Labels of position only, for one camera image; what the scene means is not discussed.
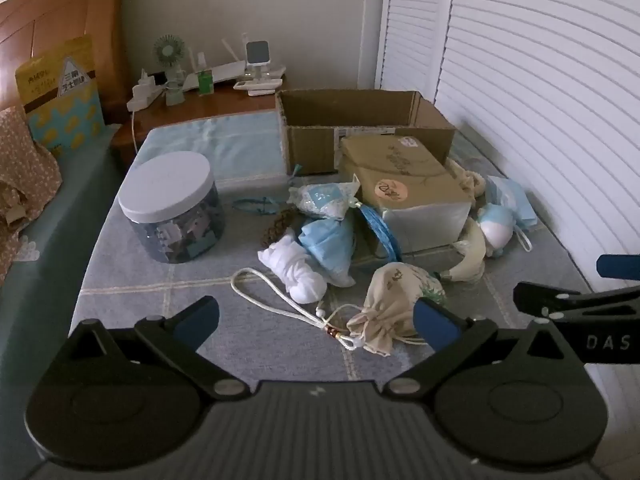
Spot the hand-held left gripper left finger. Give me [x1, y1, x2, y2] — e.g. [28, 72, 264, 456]
[66, 296, 250, 403]

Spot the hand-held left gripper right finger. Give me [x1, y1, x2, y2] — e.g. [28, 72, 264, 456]
[382, 297, 586, 396]

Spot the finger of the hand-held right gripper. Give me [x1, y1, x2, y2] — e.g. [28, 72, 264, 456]
[596, 254, 640, 279]
[513, 282, 640, 323]

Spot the beige drawstring pouch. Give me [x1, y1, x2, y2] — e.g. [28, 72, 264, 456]
[346, 262, 447, 357]

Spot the blue and white plush toy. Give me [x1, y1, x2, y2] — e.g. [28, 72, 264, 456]
[475, 203, 534, 259]

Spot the white cord with beads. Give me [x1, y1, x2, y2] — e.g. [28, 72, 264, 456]
[231, 267, 367, 354]

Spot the stack of blue face masks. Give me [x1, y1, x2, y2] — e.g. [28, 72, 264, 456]
[486, 176, 540, 231]

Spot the white sock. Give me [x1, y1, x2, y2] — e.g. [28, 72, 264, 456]
[257, 227, 328, 305]

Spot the blue face mask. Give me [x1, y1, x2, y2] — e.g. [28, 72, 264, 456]
[299, 217, 357, 288]

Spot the brown cardboard box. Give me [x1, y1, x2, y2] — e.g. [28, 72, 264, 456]
[275, 89, 457, 177]

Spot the checked bed mat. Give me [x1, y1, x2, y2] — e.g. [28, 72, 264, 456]
[70, 125, 601, 386]

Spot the clear jar with white lid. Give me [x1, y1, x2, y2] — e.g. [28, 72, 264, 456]
[118, 151, 227, 265]

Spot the green bed sheet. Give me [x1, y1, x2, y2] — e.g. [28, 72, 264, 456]
[0, 125, 132, 466]

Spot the tan tissue pack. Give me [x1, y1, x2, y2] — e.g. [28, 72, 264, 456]
[336, 135, 476, 261]

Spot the white and blue patterned sachet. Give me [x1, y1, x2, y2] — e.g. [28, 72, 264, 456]
[287, 182, 362, 223]

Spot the white louvered wardrobe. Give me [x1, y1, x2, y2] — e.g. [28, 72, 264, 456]
[372, 0, 640, 411]

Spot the wooden nightstand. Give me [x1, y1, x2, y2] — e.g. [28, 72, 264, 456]
[111, 74, 291, 166]

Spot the white power strip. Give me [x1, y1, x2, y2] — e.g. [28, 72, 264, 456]
[126, 69, 169, 112]

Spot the brown patterned cloth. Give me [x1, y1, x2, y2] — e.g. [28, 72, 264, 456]
[0, 105, 64, 286]

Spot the green bottle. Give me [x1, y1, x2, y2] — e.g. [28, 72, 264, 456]
[196, 52, 214, 95]

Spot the white router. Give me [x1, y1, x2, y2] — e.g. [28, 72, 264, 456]
[185, 60, 248, 92]

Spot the yellow and blue bag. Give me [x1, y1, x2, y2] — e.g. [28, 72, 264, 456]
[15, 35, 107, 156]

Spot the small green desk fan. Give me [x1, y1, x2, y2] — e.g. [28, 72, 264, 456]
[152, 34, 187, 82]

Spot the white screen device on stand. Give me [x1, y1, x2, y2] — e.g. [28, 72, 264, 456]
[244, 40, 271, 79]

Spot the wooden headboard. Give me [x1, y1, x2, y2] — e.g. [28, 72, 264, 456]
[0, 0, 134, 127]

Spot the blue tassel cord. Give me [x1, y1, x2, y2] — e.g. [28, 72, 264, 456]
[350, 200, 404, 264]

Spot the brown braided rope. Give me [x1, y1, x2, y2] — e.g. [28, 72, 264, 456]
[262, 207, 301, 247]

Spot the thin teal cord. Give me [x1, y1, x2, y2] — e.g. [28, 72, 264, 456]
[232, 196, 286, 216]

